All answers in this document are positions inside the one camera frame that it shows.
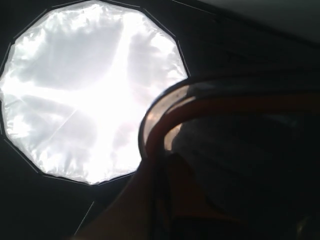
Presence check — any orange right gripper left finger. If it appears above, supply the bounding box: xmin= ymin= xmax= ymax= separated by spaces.
xmin=72 ymin=159 xmax=161 ymax=240

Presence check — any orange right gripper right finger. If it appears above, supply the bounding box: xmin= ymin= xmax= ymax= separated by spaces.
xmin=164 ymin=153 xmax=240 ymax=240

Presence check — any dark transparent lunch box lid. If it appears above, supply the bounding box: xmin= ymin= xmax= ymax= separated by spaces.
xmin=138 ymin=75 xmax=320 ymax=240

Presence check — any white octagonal softbox light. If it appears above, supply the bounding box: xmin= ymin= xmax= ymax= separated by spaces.
xmin=0 ymin=0 xmax=189 ymax=185

